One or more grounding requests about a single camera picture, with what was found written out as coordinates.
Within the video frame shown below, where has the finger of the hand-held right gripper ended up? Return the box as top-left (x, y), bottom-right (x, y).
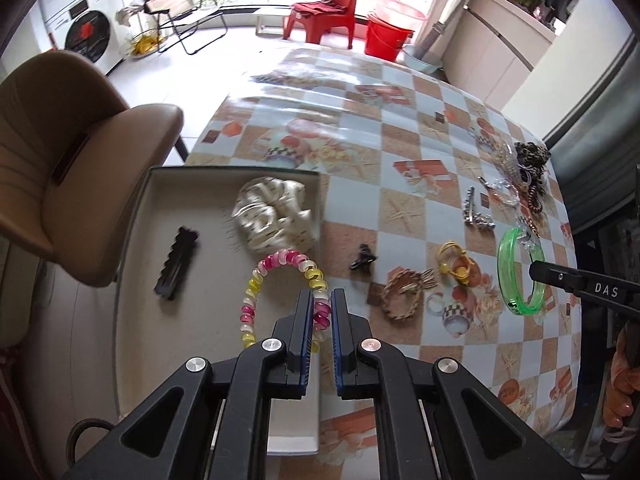
top-left (528, 259), bottom-right (640, 318)

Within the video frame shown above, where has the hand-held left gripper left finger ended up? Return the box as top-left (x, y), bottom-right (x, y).
top-left (60, 289), bottom-right (321, 480)

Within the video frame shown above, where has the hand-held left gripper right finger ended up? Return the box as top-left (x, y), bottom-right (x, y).
top-left (330, 287), bottom-right (586, 480)

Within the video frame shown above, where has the brown braided hair tie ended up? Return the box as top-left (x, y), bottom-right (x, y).
top-left (381, 269), bottom-right (426, 320)

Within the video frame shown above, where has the green translucent bangle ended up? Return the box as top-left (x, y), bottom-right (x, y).
top-left (497, 226), bottom-right (547, 317)

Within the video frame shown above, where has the pink yellow spiral hair tie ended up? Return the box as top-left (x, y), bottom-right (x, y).
top-left (240, 249), bottom-right (332, 353)

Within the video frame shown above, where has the small black claw clip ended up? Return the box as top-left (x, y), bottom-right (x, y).
top-left (349, 243), bottom-right (377, 273)

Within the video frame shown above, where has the beige cutout hair clip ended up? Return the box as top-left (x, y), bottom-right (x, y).
top-left (400, 267), bottom-right (437, 293)

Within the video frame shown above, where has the yellow beaded hair tie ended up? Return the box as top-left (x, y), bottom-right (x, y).
top-left (437, 241), bottom-right (476, 286)

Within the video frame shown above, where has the grey shallow tray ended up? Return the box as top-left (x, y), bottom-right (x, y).
top-left (114, 166), bottom-right (323, 456)

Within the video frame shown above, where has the person's right hand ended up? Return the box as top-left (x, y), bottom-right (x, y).
top-left (602, 327), bottom-right (640, 428)

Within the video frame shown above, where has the white dotted scrunchie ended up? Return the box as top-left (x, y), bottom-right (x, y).
top-left (231, 176), bottom-right (318, 253)

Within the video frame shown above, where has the pile of mixed hair accessories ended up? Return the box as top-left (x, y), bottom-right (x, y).
top-left (467, 125), bottom-right (553, 238)

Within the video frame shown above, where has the black wavy hair clip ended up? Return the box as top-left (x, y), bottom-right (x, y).
top-left (154, 226), bottom-right (201, 301)

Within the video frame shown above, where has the checkered printed tablecloth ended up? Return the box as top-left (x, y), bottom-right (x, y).
top-left (185, 42), bottom-right (583, 441)

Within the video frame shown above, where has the white cabinet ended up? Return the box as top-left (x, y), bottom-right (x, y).
top-left (442, 0), bottom-right (558, 106)

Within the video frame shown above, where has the tan leather chair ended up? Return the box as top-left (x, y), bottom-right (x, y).
top-left (0, 51), bottom-right (185, 288)

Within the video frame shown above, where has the pale blue basin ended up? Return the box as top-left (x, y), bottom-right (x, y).
top-left (402, 44), bottom-right (443, 73)

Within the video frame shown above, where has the red bucket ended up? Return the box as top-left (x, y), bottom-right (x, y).
top-left (365, 12), bottom-right (416, 58)

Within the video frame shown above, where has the small white stool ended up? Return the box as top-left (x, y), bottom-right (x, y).
top-left (255, 7), bottom-right (293, 37)

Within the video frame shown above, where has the dark red cloth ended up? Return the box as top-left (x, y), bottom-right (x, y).
top-left (291, 1), bottom-right (351, 16)

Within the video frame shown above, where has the translucent red tub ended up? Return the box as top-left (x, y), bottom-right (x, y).
top-left (372, 0), bottom-right (428, 33)

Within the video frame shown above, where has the black folding chair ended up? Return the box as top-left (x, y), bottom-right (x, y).
top-left (144, 0), bottom-right (228, 56)

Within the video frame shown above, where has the white washing machine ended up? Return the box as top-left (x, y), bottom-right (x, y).
top-left (40, 0), bottom-right (126, 73)

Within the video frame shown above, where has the black braided cable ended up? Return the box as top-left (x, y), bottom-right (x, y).
top-left (65, 417), bottom-right (116, 461)

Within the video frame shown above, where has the wire rack with yellow hangers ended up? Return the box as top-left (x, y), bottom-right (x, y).
top-left (119, 0), bottom-right (167, 57)

